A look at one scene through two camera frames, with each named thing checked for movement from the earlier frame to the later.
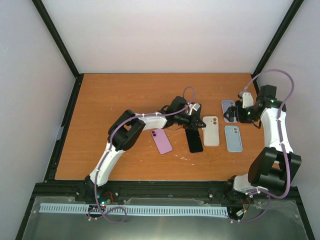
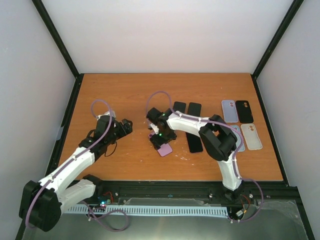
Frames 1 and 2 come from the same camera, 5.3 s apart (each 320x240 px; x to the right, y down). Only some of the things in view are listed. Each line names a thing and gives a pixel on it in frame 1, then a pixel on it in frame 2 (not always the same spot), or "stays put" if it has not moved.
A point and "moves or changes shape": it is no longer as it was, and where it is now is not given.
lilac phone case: x=225 y=105 stays put
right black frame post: x=293 y=9 stays put
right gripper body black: x=240 y=117 -> x=164 y=137
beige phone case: x=211 y=132 moves or changes shape
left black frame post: x=78 y=76 stays put
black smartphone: x=194 y=139 stays put
